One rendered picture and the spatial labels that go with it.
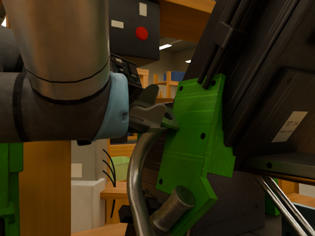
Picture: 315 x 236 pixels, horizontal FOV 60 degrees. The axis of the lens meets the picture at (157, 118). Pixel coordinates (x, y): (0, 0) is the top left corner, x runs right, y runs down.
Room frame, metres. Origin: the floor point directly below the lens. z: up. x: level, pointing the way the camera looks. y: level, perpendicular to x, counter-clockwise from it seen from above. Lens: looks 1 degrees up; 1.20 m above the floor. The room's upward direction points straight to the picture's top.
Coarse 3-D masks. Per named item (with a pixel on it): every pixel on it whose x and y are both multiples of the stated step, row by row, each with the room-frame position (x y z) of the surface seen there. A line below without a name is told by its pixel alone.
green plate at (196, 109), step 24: (192, 96) 0.48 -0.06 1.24; (216, 96) 0.43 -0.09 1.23; (192, 120) 0.47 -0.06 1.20; (216, 120) 0.43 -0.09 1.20; (168, 144) 0.50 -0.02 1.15; (192, 144) 0.45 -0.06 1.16; (216, 144) 0.45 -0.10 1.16; (168, 168) 0.49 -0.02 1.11; (192, 168) 0.43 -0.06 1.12; (216, 168) 0.45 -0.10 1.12; (168, 192) 0.47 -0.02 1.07
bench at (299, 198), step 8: (296, 200) 1.08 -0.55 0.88; (304, 200) 1.08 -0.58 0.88; (312, 200) 1.08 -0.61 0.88; (112, 224) 0.83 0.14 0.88; (120, 224) 0.83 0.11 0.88; (80, 232) 0.77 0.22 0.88; (88, 232) 0.77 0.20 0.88; (96, 232) 0.77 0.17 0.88; (104, 232) 0.77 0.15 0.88; (112, 232) 0.77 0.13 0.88; (120, 232) 0.77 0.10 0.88
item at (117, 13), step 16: (112, 0) 0.63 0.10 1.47; (128, 0) 0.65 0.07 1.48; (144, 0) 0.67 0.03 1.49; (112, 16) 0.63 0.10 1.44; (128, 16) 0.65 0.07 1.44; (144, 16) 0.67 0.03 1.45; (112, 32) 0.63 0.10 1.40; (128, 32) 0.65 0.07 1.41; (144, 32) 0.67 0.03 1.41; (112, 48) 0.63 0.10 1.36; (128, 48) 0.65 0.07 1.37; (144, 48) 0.67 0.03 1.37; (144, 64) 0.74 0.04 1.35
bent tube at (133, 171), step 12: (168, 108) 0.52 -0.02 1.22; (168, 120) 0.48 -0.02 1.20; (156, 132) 0.50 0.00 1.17; (144, 144) 0.52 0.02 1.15; (132, 156) 0.53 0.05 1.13; (144, 156) 0.53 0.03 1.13; (132, 168) 0.53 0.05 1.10; (132, 180) 0.52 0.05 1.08; (132, 192) 0.50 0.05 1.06; (132, 204) 0.49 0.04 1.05; (144, 204) 0.49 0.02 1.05; (132, 216) 0.48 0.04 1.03; (144, 216) 0.47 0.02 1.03; (144, 228) 0.45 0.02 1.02
